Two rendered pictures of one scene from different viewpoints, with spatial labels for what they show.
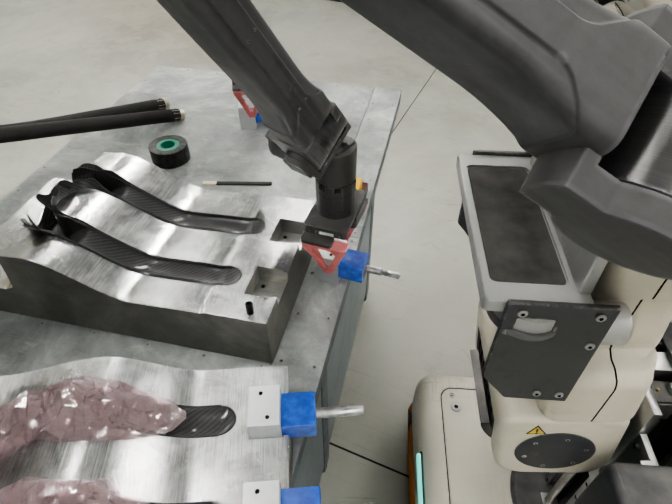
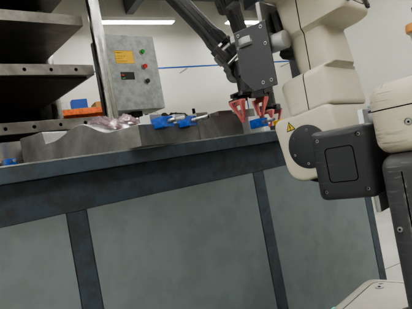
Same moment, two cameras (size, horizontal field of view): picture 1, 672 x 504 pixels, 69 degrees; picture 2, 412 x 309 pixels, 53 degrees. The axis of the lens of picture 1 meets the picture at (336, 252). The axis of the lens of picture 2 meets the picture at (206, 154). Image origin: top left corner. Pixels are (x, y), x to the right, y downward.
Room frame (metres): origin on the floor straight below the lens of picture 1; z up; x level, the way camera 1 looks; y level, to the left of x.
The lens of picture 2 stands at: (-0.62, -0.72, 0.73)
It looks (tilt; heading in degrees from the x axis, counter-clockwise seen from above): 1 degrees up; 38
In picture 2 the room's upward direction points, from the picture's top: 10 degrees counter-clockwise
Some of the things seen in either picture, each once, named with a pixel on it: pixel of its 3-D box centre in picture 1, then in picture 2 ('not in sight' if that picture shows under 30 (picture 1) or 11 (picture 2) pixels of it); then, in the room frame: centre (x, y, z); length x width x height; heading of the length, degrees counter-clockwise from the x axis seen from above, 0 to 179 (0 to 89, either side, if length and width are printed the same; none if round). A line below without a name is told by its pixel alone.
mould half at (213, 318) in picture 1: (141, 240); (184, 130); (0.57, 0.30, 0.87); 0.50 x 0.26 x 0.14; 77
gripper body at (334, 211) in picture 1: (335, 196); (246, 86); (0.57, 0.00, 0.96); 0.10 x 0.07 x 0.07; 161
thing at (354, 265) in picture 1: (359, 266); (260, 122); (0.55, -0.04, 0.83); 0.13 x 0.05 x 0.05; 71
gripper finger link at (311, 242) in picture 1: (330, 244); (244, 108); (0.54, 0.01, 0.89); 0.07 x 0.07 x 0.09; 71
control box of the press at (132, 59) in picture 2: not in sight; (145, 173); (0.93, 0.94, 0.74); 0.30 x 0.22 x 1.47; 167
